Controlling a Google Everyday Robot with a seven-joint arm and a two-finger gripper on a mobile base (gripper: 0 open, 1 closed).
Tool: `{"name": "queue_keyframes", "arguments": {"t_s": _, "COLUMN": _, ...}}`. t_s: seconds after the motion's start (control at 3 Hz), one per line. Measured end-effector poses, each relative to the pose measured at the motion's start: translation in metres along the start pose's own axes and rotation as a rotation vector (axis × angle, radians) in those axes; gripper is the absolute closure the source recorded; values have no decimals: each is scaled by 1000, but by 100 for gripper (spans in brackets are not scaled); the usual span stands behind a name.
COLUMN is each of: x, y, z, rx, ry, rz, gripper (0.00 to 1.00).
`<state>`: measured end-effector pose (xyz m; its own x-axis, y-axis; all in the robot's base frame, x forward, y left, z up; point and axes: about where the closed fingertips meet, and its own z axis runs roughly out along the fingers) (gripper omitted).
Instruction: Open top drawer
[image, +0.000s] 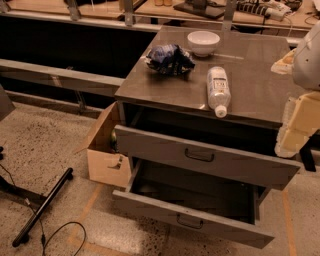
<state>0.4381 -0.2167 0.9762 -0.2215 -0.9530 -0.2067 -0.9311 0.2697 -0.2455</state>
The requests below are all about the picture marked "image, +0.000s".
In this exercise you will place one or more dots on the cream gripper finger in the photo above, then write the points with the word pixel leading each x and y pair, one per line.
pixel 285 64
pixel 301 120

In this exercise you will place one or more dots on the grey top drawer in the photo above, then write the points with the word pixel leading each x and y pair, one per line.
pixel 228 163

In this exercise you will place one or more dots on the grey drawer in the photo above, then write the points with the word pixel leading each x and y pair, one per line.
pixel 194 201
pixel 228 163

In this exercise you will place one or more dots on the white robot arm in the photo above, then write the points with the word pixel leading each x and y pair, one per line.
pixel 306 64

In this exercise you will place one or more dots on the grey metal drawer cabinet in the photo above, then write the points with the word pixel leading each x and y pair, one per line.
pixel 178 106

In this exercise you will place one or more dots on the grey bottom drawer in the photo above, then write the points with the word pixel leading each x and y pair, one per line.
pixel 194 201

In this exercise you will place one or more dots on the white power strip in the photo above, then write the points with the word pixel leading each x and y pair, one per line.
pixel 271 9

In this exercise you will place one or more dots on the clear plastic water bottle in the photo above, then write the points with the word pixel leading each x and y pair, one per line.
pixel 218 92

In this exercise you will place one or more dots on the white ceramic bowl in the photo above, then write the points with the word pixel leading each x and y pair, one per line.
pixel 203 43

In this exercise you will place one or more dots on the black monitor base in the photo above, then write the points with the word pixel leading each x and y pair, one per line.
pixel 203 8

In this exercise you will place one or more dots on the crumpled blue chip bag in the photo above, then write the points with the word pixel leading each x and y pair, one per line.
pixel 169 59

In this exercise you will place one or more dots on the green item in box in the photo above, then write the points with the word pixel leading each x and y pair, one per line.
pixel 113 141

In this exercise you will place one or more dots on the brown cardboard box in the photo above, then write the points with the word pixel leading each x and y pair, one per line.
pixel 104 164

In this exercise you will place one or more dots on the black stand leg bar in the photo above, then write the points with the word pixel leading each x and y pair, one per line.
pixel 42 205

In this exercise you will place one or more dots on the grey metal frame rail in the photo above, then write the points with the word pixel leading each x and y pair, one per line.
pixel 62 78

